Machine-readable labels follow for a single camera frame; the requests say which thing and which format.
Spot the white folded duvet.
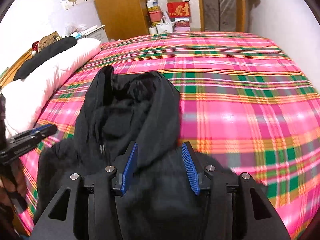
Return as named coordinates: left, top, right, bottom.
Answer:
left=2, top=38, right=101, bottom=138

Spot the wooden wardrobe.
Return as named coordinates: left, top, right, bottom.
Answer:
left=94, top=0, right=149, bottom=40

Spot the white shopping bag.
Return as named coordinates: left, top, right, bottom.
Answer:
left=156, top=18, right=174, bottom=34

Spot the black puffer jacket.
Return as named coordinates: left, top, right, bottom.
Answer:
left=31, top=66, right=250, bottom=239

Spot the pink plastic bin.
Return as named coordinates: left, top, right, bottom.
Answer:
left=149, top=10, right=163, bottom=23

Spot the red gift box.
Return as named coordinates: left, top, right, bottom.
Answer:
left=167, top=1, right=190, bottom=18

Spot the wooden door frame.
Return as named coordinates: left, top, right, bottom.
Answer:
left=199, top=0, right=246, bottom=32

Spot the pink plaid bed sheet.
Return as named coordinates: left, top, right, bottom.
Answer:
left=20, top=32, right=319, bottom=239

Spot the teddy bear with santa hat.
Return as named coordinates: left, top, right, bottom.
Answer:
left=31, top=31, right=61, bottom=56

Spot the white nightstand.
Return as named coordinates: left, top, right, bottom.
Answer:
left=76, top=25, right=109, bottom=43

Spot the wooden headboard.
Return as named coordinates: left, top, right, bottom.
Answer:
left=0, top=48, right=33, bottom=87

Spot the black pillow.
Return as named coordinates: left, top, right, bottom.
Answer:
left=13, top=36, right=78, bottom=81

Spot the person left hand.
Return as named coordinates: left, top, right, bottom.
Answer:
left=0, top=159, right=28, bottom=205

